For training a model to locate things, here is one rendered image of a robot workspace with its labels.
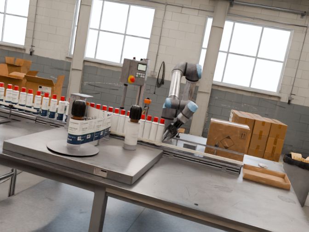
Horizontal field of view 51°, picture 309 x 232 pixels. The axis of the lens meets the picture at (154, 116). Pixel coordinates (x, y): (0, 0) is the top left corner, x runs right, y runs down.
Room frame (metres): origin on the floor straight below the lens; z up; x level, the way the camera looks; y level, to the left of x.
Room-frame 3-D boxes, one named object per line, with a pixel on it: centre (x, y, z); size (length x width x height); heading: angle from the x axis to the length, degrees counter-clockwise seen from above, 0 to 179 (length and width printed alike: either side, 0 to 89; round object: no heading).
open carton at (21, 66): (6.07, 2.71, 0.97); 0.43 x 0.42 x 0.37; 170
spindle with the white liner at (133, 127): (2.13, 0.13, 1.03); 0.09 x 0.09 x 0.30
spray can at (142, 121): (2.41, 0.09, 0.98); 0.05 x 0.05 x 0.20
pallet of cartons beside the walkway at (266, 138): (6.00, -1.88, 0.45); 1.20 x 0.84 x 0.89; 175
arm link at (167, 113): (2.88, -0.12, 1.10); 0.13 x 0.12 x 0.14; 89
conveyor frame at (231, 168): (2.42, 0.13, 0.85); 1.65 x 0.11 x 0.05; 76
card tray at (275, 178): (2.18, -0.83, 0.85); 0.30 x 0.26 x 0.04; 76
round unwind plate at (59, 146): (1.88, 0.45, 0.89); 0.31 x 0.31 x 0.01
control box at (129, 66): (2.53, 0.22, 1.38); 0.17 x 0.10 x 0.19; 131
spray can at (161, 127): (2.37, -0.06, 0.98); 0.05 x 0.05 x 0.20
